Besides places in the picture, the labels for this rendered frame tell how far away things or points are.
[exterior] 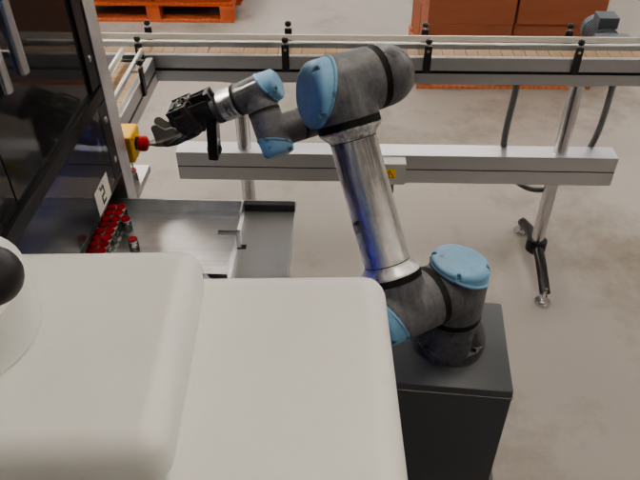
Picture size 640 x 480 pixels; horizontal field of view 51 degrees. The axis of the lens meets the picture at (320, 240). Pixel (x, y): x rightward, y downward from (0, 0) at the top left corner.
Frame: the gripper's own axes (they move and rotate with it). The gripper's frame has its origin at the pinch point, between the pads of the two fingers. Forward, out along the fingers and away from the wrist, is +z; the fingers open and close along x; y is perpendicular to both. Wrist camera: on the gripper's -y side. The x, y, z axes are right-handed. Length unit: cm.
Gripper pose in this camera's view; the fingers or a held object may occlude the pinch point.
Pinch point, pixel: (155, 144)
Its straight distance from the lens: 171.3
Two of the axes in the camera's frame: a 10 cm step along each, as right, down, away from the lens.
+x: -0.4, 6.4, -7.7
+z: -9.0, 3.1, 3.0
